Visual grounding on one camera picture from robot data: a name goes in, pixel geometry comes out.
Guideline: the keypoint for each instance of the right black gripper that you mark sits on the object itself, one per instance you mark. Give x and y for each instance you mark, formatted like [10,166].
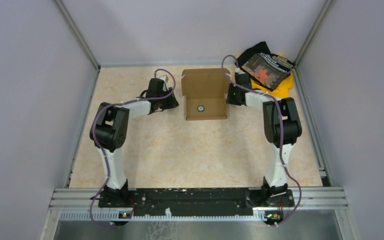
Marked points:
[229,99]

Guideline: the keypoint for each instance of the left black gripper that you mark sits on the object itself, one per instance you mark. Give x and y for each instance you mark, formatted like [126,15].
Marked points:
[173,102]

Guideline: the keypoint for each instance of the brown cardboard box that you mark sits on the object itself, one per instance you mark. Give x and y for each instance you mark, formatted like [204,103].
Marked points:
[204,91]

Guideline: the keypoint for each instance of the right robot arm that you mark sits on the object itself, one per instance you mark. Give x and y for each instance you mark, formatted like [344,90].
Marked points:
[282,128]

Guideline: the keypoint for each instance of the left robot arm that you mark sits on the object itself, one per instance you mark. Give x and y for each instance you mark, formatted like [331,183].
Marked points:
[109,133]

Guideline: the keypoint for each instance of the black printed folded shirt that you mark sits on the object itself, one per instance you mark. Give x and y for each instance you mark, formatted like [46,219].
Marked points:
[246,56]

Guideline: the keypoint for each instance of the yellow folded cloth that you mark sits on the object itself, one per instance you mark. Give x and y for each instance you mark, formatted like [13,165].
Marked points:
[278,87]

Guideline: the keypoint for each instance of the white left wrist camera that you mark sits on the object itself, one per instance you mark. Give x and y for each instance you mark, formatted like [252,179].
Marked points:
[164,78]

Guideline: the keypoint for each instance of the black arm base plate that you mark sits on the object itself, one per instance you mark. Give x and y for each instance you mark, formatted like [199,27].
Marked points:
[199,202]

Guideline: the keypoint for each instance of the aluminium front rail frame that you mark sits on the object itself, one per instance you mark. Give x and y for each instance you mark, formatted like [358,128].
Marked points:
[80,204]

